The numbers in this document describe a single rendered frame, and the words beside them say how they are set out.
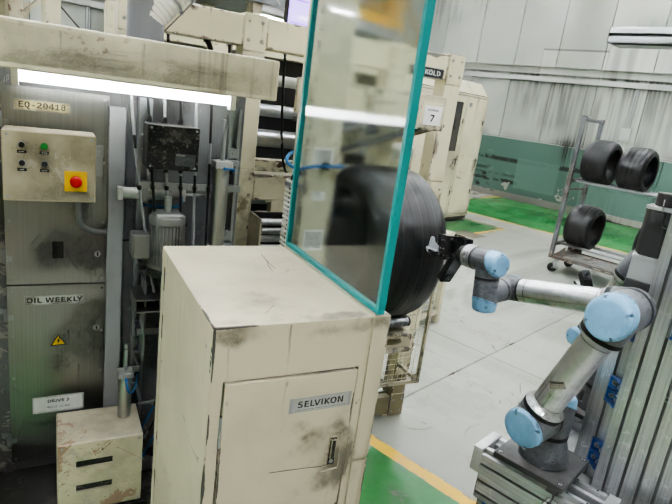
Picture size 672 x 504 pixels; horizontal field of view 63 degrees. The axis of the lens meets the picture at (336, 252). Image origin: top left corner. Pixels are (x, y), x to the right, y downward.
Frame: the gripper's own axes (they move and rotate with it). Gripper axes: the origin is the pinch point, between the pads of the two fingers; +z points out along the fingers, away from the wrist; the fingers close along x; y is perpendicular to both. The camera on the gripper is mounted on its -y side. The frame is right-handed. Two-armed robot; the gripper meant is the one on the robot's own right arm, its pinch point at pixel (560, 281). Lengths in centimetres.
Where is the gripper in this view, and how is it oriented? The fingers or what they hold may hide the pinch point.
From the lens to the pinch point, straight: 264.5
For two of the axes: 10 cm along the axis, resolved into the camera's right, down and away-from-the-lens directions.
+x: 9.4, -1.1, 3.3
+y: 0.0, 9.5, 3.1
